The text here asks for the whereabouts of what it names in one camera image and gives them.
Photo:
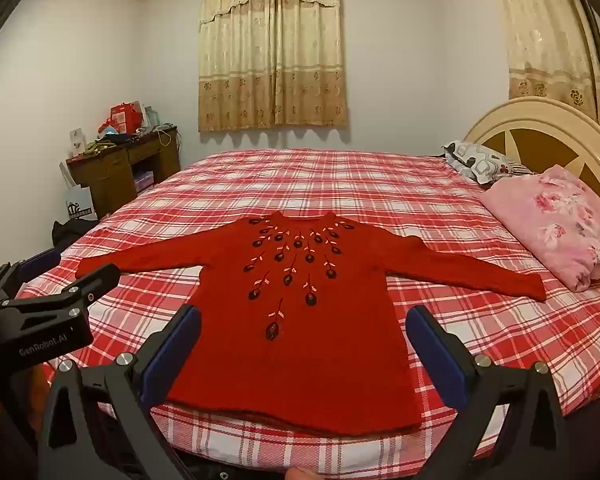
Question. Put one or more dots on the beige floral curtain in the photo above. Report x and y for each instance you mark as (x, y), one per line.
(545, 35)

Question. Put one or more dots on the brown wooden desk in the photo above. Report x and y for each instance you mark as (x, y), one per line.
(105, 175)

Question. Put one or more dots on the red gift box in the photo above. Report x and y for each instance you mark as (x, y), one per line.
(127, 117)

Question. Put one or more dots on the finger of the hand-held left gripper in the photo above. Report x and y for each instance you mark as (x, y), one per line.
(97, 282)
(37, 264)

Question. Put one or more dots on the black bag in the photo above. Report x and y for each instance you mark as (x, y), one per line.
(70, 235)

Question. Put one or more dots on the beige window curtain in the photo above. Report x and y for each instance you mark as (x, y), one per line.
(272, 50)

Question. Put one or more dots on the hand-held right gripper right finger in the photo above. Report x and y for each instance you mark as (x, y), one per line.
(437, 355)

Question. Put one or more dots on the grey patterned pillow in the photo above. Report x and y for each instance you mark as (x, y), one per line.
(480, 160)

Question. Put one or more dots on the pink floral quilt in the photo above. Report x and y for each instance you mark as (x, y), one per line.
(550, 220)

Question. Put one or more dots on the cream wooden headboard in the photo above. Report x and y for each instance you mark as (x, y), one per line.
(540, 125)

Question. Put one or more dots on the red knitted sweater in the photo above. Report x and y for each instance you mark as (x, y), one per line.
(300, 360)

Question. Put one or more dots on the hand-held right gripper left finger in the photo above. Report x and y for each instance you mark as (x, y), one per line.
(172, 355)

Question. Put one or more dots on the bed with red plaid sheet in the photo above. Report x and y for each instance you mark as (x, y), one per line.
(330, 185)

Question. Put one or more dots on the white paper bag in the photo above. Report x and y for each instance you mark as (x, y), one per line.
(81, 205)

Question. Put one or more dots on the white small box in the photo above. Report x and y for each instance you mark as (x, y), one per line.
(77, 141)

